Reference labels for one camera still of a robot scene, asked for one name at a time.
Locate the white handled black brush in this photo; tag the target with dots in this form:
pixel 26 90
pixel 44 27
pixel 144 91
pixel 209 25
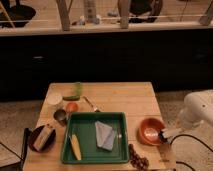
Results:
pixel 166 133

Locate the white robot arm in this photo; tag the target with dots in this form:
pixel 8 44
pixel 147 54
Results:
pixel 198 107

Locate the red bowl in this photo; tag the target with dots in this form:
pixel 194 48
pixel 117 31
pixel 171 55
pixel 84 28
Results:
pixel 148 132

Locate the orange tomato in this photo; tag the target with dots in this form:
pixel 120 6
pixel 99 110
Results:
pixel 71 107

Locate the green plastic tray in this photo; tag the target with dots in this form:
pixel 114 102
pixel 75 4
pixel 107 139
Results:
pixel 82 124

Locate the blue folded cloth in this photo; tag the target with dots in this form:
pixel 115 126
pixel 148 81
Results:
pixel 105 136

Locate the white cup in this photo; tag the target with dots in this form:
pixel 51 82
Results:
pixel 55 100

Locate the small metal cup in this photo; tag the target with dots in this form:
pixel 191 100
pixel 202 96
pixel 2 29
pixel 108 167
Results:
pixel 60 116

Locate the yellow corn cob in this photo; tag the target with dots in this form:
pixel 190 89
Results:
pixel 75 146

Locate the sandwich slice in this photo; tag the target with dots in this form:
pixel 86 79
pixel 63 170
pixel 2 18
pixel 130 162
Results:
pixel 43 137

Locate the dark grape bunch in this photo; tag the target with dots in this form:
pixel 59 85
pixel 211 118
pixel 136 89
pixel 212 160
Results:
pixel 138 162

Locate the dark brown plate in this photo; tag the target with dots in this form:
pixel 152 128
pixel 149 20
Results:
pixel 48 145

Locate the black clamp at table edge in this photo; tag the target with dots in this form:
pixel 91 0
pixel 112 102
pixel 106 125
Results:
pixel 26 135

